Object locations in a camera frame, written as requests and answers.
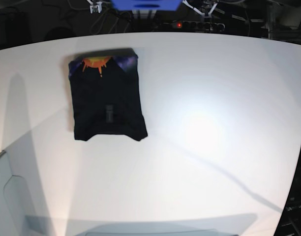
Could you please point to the black T-shirt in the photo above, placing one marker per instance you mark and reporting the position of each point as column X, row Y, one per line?
column 105, row 94

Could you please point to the black power strip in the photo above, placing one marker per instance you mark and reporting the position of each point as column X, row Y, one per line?
column 192, row 26

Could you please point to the blue box overhead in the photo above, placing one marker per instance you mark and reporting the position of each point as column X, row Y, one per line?
column 165, row 5

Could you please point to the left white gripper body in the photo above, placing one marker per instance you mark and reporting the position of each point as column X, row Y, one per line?
column 204, row 8

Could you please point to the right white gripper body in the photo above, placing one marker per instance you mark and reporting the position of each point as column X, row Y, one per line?
column 95, row 6

